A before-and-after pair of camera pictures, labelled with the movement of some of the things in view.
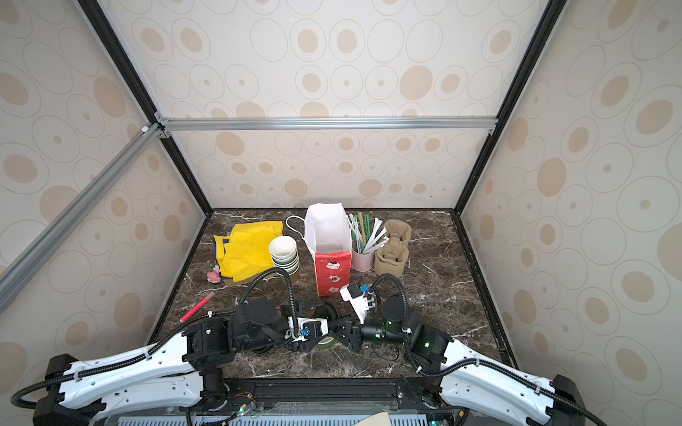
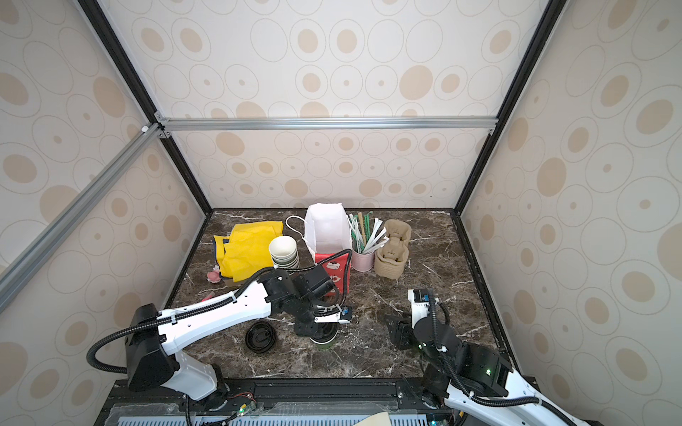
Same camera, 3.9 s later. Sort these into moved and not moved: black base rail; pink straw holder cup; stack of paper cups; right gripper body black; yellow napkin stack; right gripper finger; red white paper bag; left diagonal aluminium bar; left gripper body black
Moved: right gripper body black; right gripper finger; left gripper body black
Not moved: yellow napkin stack; left diagonal aluminium bar; pink straw holder cup; black base rail; stack of paper cups; red white paper bag
